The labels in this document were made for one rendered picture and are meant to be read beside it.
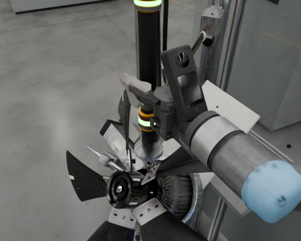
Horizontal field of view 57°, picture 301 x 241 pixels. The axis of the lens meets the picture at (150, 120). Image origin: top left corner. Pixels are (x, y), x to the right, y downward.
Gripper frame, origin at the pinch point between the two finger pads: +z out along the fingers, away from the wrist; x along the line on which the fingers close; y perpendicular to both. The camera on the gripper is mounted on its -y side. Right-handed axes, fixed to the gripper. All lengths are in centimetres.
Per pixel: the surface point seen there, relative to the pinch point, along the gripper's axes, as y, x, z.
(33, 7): 154, 83, 540
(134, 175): 41.0, 0.4, 6.6
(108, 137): 56, 7, 40
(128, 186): 42.4, -2.7, 4.6
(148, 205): 48.3, 0.9, -1.1
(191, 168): 29.1, 9.9, -8.2
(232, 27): 20, 70, 38
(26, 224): 166, -45, 98
